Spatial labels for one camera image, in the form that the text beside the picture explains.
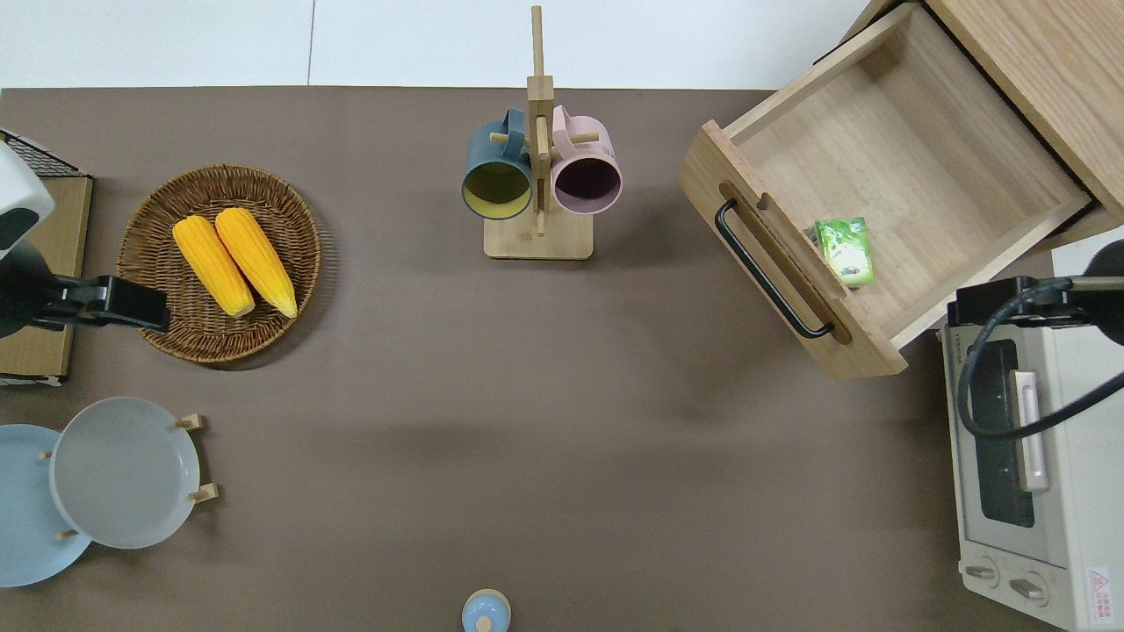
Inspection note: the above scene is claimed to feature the blue dome bell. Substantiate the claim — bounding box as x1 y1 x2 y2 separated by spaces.
462 589 512 632

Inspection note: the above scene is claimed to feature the dark teal mug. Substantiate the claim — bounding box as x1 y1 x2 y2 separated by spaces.
462 108 535 221

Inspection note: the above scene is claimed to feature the green tissue pack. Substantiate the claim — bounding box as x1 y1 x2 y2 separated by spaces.
813 217 877 288

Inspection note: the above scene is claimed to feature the wooden drawer with black handle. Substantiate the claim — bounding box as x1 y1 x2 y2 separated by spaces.
678 3 1095 380

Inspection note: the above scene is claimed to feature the wooden cabinet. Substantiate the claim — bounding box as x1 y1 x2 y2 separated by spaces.
839 0 1124 226

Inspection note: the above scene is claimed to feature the wooden plate rack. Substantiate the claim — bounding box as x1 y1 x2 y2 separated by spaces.
37 413 220 542

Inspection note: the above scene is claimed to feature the grey plate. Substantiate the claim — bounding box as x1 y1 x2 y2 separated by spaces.
49 397 202 550

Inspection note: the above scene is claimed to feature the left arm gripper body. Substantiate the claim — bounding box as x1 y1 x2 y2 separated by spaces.
53 275 171 334

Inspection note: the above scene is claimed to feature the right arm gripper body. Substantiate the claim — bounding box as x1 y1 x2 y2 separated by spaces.
947 276 1075 333

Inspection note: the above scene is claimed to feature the round wicker basket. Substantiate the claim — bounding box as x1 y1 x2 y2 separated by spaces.
117 164 322 365

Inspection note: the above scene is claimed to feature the pink mug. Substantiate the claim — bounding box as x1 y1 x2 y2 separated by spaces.
551 105 623 217

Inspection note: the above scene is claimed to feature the white wire grid box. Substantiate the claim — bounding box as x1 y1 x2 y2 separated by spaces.
0 129 94 388

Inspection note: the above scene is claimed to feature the brown table mat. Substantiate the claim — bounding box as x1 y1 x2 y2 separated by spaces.
0 86 1124 632

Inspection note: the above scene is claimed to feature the yellow corn cob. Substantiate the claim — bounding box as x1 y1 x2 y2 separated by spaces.
215 207 299 319
172 215 256 319

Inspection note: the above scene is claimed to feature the cream toaster oven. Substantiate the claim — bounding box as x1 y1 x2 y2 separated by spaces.
941 230 1124 632

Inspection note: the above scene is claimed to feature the light blue plate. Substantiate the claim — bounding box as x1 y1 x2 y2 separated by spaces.
0 424 94 588

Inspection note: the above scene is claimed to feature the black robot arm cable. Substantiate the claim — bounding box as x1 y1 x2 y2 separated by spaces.
955 276 1124 440

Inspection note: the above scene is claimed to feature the wooden mug tree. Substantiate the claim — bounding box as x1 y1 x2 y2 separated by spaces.
484 4 595 261

